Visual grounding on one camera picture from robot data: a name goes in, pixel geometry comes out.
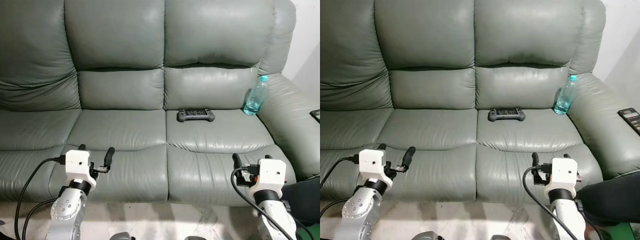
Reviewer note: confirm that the grey-green leather sofa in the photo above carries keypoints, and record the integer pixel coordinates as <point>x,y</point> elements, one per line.
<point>435,130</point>
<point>120,130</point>

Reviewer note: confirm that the black game controller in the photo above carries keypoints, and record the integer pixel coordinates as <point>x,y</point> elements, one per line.
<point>506,115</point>
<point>196,116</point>

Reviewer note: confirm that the clear blue water bottle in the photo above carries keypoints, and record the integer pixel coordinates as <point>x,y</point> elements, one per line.
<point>565,100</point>
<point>255,100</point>

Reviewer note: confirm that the black fabric bundle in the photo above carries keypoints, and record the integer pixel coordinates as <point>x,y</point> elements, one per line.
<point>305,200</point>
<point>610,197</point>

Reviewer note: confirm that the black remote control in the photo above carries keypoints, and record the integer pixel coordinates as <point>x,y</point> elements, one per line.
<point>316,115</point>
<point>630,119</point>

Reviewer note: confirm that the grey right robot leg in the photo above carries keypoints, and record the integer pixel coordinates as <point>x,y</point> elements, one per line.
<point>196,237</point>
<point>500,237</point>

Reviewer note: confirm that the green fabric piece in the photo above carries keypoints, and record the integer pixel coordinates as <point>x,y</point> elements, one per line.
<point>622,232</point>
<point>311,233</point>

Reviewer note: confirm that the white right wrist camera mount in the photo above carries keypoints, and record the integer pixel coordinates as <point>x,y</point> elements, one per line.
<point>562,175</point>
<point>270,175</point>

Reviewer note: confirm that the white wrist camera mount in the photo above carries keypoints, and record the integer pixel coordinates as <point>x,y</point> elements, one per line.
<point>270,175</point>
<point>77,165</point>
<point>562,175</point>
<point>371,164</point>

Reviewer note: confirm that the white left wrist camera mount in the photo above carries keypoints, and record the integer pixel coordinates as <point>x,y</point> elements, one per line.
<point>371,164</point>
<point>77,165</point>

